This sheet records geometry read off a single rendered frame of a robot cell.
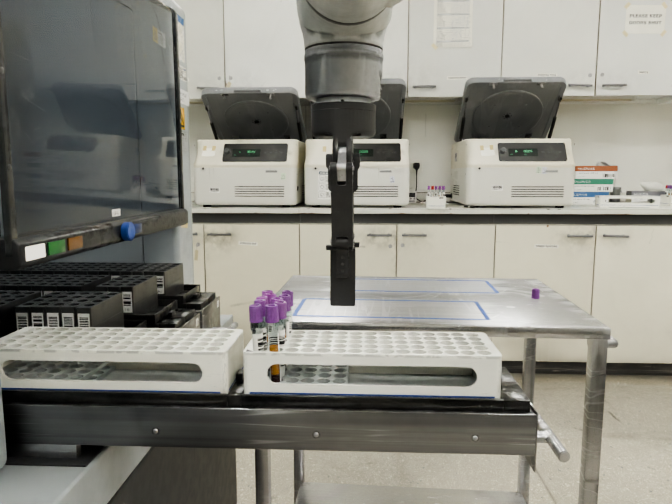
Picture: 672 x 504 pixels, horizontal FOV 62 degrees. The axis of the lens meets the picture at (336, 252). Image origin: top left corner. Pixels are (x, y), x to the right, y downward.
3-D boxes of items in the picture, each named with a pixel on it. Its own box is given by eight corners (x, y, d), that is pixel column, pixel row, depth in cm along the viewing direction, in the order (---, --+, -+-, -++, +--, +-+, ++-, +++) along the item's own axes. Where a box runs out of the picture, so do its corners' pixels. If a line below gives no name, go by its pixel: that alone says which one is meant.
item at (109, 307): (112, 327, 92) (110, 291, 92) (125, 327, 92) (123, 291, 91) (77, 348, 81) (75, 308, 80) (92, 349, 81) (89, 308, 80)
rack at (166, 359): (-20, 399, 67) (-25, 348, 66) (29, 370, 77) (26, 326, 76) (227, 404, 66) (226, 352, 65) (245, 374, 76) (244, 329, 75)
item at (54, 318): (86, 326, 93) (84, 290, 92) (98, 326, 93) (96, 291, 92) (47, 348, 81) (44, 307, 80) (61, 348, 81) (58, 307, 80)
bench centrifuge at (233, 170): (192, 207, 300) (188, 83, 292) (224, 202, 362) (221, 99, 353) (296, 207, 296) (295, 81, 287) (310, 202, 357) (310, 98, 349)
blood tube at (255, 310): (252, 398, 66) (246, 306, 64) (257, 392, 68) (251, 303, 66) (264, 399, 66) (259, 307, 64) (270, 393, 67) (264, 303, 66)
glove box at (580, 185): (571, 191, 328) (572, 178, 327) (564, 191, 341) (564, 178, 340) (612, 191, 327) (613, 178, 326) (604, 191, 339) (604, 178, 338)
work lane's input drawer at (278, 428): (-56, 460, 66) (-63, 386, 65) (16, 411, 80) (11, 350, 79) (576, 476, 63) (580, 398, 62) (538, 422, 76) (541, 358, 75)
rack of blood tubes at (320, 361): (242, 404, 66) (241, 352, 65) (258, 374, 76) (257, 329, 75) (501, 409, 64) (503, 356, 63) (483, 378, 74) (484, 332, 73)
